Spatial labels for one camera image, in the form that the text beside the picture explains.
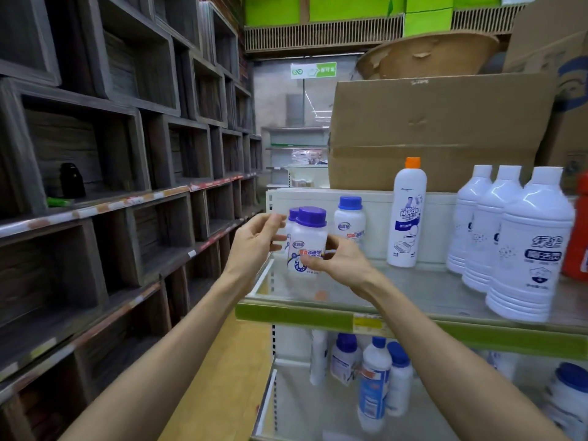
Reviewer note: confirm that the white empty shelving unit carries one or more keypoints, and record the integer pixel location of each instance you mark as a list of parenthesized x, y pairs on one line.
[(294, 133)]

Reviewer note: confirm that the cardboard box with green stripe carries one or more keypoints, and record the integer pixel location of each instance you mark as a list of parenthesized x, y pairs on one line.
[(551, 41)]

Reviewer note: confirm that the brown woven basket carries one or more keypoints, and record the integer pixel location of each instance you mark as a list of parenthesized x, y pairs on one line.
[(427, 57)]

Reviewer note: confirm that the person's left hand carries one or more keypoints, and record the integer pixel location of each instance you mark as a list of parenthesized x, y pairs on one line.
[(248, 257)]

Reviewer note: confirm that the plain cardboard box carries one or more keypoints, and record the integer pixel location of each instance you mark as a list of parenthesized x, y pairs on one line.
[(436, 123)]

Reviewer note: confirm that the person's right forearm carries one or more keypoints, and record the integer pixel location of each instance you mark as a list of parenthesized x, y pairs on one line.
[(459, 376)]

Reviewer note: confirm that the yellow price tag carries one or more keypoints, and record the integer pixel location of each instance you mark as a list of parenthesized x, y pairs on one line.
[(367, 324)]

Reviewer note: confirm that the person's right hand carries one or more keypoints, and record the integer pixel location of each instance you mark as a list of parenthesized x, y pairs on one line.
[(353, 275)]

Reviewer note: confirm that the wooden slatted rail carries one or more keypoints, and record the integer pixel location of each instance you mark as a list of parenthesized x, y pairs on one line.
[(321, 34), (487, 19)]

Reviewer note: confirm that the white gondola shelving unit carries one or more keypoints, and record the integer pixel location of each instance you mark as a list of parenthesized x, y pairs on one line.
[(376, 225)]

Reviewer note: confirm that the green-edged glass shelf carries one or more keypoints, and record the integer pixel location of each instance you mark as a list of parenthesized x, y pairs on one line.
[(436, 293)]

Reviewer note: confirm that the green-edged metal shelf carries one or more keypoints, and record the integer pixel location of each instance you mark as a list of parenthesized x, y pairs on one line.
[(298, 408)]

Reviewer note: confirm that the red toilet cleaner bottle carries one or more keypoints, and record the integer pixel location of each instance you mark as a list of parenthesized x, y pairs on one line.
[(578, 234)]

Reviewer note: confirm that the green and white hanging sign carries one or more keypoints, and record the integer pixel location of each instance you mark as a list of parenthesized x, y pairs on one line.
[(313, 71)]

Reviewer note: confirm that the dark wooden cubby shelving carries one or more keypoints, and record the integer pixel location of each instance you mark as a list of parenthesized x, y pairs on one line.
[(151, 151)]

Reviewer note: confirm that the black object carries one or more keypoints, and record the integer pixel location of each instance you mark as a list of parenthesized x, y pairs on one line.
[(72, 181)]

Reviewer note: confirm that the person's left forearm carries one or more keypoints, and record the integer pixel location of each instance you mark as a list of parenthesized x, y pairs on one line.
[(151, 362)]

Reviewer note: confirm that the green object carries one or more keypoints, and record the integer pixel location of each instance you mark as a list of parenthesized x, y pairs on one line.
[(57, 202)]

